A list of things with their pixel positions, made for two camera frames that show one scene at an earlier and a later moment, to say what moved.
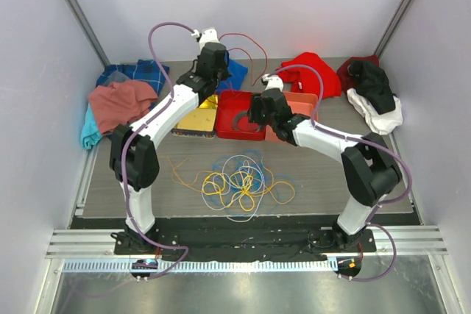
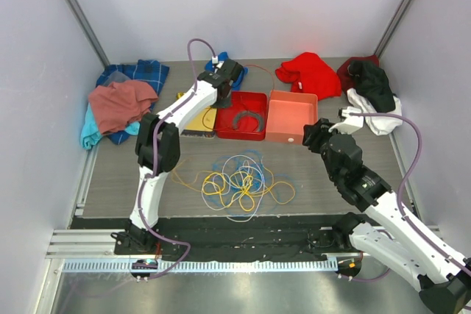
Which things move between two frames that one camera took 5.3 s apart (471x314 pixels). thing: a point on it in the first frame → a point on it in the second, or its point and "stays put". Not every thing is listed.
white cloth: [381, 123] stays put
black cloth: [373, 84] stays put
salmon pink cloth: [120, 103] stays put
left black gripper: [225, 73] → [224, 104]
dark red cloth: [347, 81] stays put
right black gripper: [255, 105] → [314, 134]
